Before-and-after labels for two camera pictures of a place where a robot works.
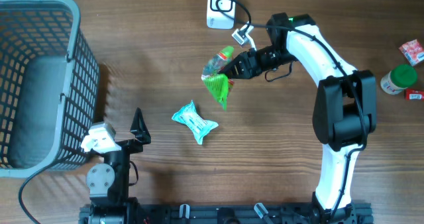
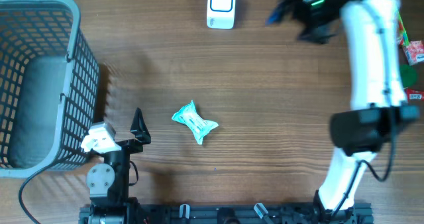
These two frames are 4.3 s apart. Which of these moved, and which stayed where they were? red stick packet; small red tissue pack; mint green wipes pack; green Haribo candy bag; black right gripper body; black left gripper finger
Moved: green Haribo candy bag; black right gripper body
Stayed: small red tissue pack; mint green wipes pack; black left gripper finger; red stick packet
